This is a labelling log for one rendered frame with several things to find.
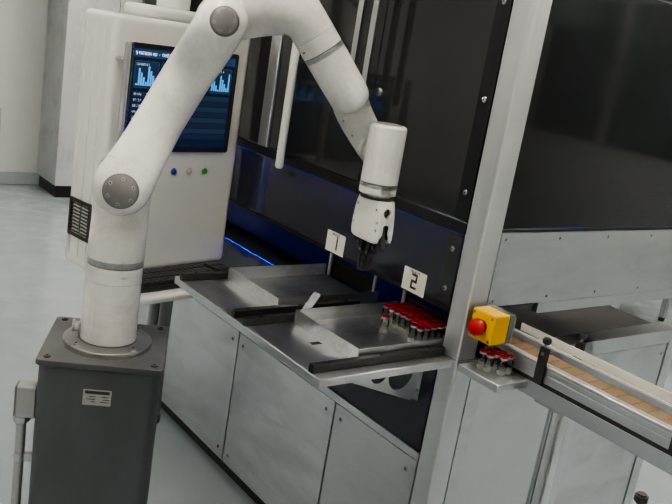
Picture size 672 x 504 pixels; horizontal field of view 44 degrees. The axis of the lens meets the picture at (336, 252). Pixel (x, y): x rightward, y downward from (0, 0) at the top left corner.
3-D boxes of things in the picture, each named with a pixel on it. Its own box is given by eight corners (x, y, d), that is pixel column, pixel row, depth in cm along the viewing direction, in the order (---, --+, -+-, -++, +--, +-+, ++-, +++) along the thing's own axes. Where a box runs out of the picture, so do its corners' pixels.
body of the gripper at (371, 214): (404, 197, 185) (395, 245, 187) (376, 186, 192) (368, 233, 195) (378, 196, 180) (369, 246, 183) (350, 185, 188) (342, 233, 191)
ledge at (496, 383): (495, 364, 210) (497, 357, 209) (535, 385, 200) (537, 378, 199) (457, 370, 201) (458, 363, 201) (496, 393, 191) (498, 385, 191)
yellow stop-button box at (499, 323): (487, 332, 202) (494, 304, 200) (510, 343, 196) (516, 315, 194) (466, 335, 197) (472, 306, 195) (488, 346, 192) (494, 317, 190)
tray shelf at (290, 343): (313, 274, 260) (314, 269, 260) (473, 363, 208) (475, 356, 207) (173, 282, 231) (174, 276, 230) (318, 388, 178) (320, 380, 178)
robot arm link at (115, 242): (83, 267, 173) (93, 153, 167) (91, 243, 190) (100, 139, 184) (143, 273, 175) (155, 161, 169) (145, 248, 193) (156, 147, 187)
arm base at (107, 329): (55, 354, 174) (62, 270, 169) (70, 322, 192) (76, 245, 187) (148, 363, 177) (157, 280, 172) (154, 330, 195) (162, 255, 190)
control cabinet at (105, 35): (190, 245, 292) (217, 15, 273) (225, 261, 280) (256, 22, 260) (57, 257, 255) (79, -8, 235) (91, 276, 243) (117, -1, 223)
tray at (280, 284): (323, 274, 256) (325, 263, 255) (376, 302, 236) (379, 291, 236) (227, 279, 235) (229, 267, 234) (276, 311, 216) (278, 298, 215)
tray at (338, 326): (395, 312, 230) (397, 300, 230) (461, 348, 211) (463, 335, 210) (293, 322, 210) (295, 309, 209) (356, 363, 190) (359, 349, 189)
